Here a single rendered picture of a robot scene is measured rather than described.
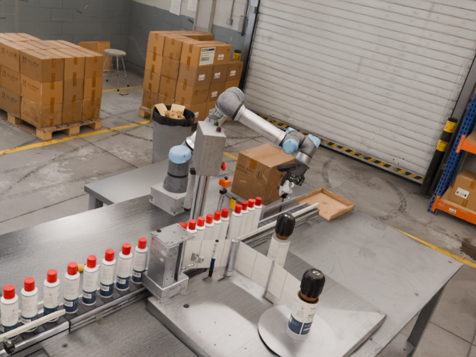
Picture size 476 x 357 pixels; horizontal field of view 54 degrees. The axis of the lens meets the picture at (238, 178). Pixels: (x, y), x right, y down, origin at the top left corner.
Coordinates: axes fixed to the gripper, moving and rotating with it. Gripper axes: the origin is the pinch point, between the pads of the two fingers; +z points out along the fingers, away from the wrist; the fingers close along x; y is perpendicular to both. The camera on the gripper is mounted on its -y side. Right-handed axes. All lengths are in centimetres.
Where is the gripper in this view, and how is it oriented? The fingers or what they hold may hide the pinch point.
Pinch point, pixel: (280, 193)
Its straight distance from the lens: 251.3
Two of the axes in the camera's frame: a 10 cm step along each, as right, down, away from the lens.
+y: 7.2, 4.1, -5.6
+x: 4.8, 2.7, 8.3
